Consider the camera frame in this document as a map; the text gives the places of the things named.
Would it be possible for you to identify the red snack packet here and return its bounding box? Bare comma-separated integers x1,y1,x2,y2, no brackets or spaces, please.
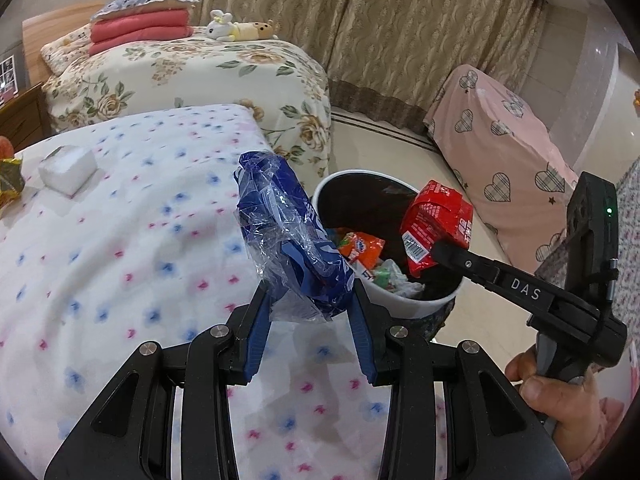
400,180,475,278

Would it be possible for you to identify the orange gold round packet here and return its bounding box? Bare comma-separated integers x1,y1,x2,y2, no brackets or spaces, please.
0,135,25,208

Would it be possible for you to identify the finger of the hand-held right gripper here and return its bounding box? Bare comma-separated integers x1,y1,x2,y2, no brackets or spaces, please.
430,240,557,317

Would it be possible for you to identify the orange plastic bag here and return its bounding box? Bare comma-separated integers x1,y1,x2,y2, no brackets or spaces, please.
337,230,386,266

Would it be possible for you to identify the beige patterned curtain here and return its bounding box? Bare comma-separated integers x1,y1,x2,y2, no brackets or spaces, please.
135,0,548,116

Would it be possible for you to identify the wooden headboard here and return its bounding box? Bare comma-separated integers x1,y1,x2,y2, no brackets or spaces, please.
22,2,103,91

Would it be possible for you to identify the white dotted blanket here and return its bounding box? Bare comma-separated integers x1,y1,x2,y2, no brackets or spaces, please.
0,104,451,480

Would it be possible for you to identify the white rabbit plush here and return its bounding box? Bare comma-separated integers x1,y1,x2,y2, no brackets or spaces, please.
207,9,241,42

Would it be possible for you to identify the person's right hand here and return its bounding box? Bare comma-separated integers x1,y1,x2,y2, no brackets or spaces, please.
505,347,608,461

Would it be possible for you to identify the blue plastic packet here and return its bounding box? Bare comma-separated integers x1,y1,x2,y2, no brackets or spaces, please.
234,150,357,323

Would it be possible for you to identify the crumpled white plastic bag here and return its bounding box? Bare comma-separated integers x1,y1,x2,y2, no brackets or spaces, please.
380,260,426,300

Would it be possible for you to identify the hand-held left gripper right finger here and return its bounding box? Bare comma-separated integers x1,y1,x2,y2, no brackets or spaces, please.
347,280,573,480

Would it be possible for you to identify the photo collage frame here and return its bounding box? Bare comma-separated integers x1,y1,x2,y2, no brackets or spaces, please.
0,55,21,108

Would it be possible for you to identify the white tissue box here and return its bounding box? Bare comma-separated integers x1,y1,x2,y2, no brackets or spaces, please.
39,145,98,196

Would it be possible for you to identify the floral bedspread bed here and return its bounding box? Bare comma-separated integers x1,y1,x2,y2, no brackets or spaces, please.
40,25,333,181

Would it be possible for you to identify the pink heart print cover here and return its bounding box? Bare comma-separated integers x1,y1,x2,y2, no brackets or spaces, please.
424,64,581,261

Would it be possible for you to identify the wooden nightstand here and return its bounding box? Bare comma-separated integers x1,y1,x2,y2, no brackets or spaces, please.
0,82,53,153

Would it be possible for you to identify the folded red blanket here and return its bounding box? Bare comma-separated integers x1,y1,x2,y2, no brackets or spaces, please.
89,9,193,57

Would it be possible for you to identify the blue patterned pillow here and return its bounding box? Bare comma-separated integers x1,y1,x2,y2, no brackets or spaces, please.
91,0,200,23

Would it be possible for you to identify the yellow brown plush toy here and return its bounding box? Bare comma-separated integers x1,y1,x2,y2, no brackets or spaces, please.
232,20,278,42

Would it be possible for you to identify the white trash bin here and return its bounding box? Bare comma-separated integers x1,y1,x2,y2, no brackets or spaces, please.
311,171,471,343

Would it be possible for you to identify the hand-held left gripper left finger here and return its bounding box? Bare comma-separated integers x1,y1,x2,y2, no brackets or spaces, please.
44,280,273,480

